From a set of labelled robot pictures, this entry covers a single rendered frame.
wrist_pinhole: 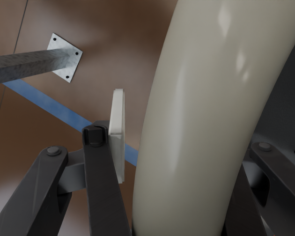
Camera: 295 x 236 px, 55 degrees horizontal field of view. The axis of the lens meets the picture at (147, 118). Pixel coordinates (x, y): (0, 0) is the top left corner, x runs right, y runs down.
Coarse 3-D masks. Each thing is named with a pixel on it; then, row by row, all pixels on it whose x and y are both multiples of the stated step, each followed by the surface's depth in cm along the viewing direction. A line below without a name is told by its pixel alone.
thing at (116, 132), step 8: (120, 96) 18; (112, 104) 17; (120, 104) 17; (112, 112) 16; (120, 112) 16; (112, 120) 15; (120, 120) 15; (112, 128) 14; (120, 128) 14; (112, 136) 14; (120, 136) 14; (112, 144) 14; (120, 144) 14; (112, 152) 14; (120, 152) 14; (120, 160) 14; (120, 168) 14; (120, 176) 15
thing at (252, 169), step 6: (246, 150) 14; (246, 156) 14; (246, 162) 13; (252, 162) 13; (246, 168) 13; (252, 168) 13; (258, 168) 13; (246, 174) 13; (252, 174) 13; (258, 174) 13; (264, 174) 13; (252, 180) 13; (258, 180) 13; (264, 180) 13; (252, 186) 14; (258, 186) 13; (264, 186) 13
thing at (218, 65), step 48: (192, 0) 6; (240, 0) 6; (288, 0) 5; (192, 48) 6; (240, 48) 6; (288, 48) 6; (192, 96) 6; (240, 96) 6; (144, 144) 8; (192, 144) 7; (240, 144) 7; (144, 192) 8; (192, 192) 7
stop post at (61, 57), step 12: (48, 48) 158; (60, 48) 155; (72, 48) 153; (0, 60) 115; (12, 60) 120; (24, 60) 125; (36, 60) 131; (48, 60) 139; (60, 60) 149; (72, 60) 156; (0, 72) 112; (12, 72) 119; (24, 72) 127; (36, 72) 135; (60, 72) 160; (72, 72) 158
